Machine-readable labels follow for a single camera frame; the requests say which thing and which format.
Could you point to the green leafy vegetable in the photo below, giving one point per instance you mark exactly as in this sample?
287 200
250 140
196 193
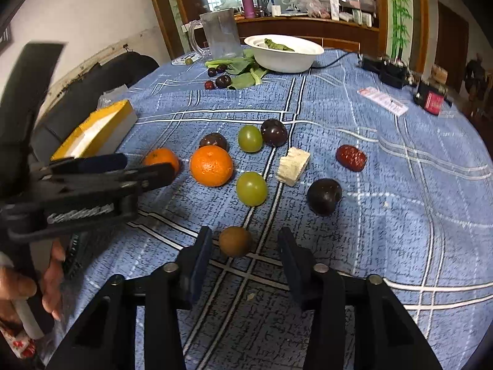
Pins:
244 70

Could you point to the wooden sideboard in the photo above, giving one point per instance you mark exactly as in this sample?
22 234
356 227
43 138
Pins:
371 41

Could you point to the white foam block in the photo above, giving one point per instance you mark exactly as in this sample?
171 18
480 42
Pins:
292 166

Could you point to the white foam tray yellow rim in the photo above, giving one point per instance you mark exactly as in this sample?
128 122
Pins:
101 133

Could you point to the black power adapter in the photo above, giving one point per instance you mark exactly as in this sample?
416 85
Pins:
394 73

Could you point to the red jar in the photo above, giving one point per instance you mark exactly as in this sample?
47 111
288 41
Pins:
430 96

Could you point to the purple thermos bottle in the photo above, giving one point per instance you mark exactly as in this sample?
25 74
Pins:
249 9

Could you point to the dark cherry upper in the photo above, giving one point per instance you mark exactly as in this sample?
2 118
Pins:
211 72

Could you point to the smaller orange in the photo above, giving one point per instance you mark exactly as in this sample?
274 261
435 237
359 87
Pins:
162 156

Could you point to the blue plaid tablecloth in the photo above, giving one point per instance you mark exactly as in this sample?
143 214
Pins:
367 180

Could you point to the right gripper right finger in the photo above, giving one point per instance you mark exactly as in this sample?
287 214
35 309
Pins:
320 289

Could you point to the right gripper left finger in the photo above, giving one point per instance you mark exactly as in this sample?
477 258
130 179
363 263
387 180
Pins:
177 285

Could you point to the white paper packet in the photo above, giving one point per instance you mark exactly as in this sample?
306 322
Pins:
385 101

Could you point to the brown kiwi fruit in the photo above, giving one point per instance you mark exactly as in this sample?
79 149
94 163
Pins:
235 241

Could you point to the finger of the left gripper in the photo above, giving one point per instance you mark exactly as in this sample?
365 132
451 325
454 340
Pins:
133 182
80 166

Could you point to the black leather sofa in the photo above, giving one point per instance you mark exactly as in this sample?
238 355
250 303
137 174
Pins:
81 98

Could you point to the red date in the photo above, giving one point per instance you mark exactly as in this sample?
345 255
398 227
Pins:
351 158

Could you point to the person's left hand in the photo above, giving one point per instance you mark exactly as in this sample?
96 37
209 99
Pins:
15 286

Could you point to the dark cherry near vegetable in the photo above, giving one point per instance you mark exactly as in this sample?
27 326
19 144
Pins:
223 81

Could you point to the clear plastic pitcher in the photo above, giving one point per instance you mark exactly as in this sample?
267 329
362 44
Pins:
221 35

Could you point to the green grape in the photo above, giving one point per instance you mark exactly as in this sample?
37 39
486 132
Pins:
250 139
251 189

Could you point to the white bowl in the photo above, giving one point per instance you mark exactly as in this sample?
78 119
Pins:
282 53

